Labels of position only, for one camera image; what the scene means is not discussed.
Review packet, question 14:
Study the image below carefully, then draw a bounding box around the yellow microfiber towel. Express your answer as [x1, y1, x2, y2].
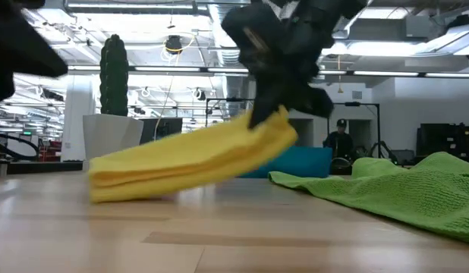
[88, 105, 298, 204]

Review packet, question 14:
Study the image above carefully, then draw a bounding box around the person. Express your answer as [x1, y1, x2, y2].
[323, 118, 357, 160]

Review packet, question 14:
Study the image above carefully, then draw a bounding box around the black round chair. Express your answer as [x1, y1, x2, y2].
[330, 157, 353, 176]

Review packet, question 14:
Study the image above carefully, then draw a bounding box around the white hexagonal plant pot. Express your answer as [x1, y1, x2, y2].
[82, 113, 144, 160]

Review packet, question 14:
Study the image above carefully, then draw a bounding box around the green cactus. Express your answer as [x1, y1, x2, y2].
[99, 33, 130, 117]

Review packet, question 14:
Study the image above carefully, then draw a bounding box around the black monitor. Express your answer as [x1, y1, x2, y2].
[139, 117, 184, 145]

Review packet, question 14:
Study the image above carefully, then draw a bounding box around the black equipment cabinet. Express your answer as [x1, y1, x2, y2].
[416, 122, 469, 160]

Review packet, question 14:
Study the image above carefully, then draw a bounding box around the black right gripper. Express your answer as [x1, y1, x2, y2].
[248, 56, 334, 130]

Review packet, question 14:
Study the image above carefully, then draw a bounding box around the red tool cart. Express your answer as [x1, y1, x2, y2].
[39, 140, 63, 162]

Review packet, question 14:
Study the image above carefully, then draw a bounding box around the black corrugated hose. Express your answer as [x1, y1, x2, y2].
[0, 130, 40, 162]

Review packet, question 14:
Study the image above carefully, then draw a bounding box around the blue plastic bin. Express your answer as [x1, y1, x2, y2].
[240, 146, 333, 179]

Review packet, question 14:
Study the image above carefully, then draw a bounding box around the black ceiling fixture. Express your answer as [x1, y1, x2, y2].
[165, 34, 184, 55]

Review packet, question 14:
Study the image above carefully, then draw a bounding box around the green microfiber towel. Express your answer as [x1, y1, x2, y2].
[268, 151, 469, 243]

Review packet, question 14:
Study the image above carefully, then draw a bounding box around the yellow hanging pendant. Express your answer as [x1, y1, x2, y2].
[335, 55, 344, 94]

